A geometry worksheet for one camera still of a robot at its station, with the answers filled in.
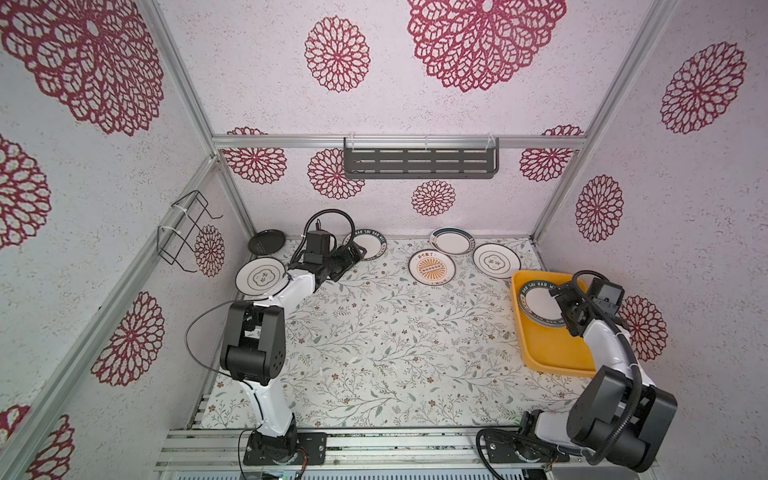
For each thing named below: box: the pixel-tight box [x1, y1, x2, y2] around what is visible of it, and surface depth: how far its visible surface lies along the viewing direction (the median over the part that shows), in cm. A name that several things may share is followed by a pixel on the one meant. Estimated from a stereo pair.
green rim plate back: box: [342, 228, 388, 261], surface depth 123 cm
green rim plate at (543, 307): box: [518, 280, 567, 328], surface depth 100 cm
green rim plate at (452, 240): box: [430, 227, 476, 255], surface depth 123 cm
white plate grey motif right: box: [473, 242, 521, 279], surface depth 115 cm
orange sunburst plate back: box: [408, 249, 457, 287], surface depth 113 cm
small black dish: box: [248, 229, 286, 256], surface depth 123 cm
